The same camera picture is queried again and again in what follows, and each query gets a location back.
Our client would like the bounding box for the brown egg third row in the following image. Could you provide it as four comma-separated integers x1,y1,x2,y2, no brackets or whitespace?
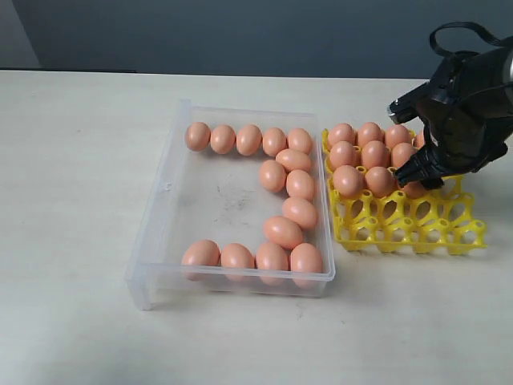
285,169,315,201
328,141,360,171
259,160,287,193

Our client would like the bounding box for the brown egg top row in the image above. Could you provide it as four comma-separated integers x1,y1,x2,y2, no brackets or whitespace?
184,122,211,152
262,127,287,156
236,124,262,156
287,128,313,155
210,124,236,155

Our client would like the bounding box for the brown egg second row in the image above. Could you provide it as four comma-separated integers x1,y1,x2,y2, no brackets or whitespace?
275,148,312,172

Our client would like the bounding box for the brown egg front row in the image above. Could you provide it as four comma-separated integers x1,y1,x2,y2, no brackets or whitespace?
256,241,289,271
289,243,325,293
401,181,427,199
220,243,255,269

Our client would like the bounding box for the brown egg fourth row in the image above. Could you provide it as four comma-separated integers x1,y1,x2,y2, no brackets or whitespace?
361,140,390,169
282,197,317,230
391,143,417,169

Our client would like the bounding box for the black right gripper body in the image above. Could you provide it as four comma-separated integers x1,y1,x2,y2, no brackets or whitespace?
414,47,512,179

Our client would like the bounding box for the yellow plastic egg tray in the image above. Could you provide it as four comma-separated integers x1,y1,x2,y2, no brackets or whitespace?
321,129,487,255

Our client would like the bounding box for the clear plastic egg box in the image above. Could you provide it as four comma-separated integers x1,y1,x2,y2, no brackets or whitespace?
126,99,336,310

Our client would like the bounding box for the brown egg fifth row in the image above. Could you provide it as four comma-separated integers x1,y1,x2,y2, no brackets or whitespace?
364,166,396,198
263,216,303,249
333,165,364,199

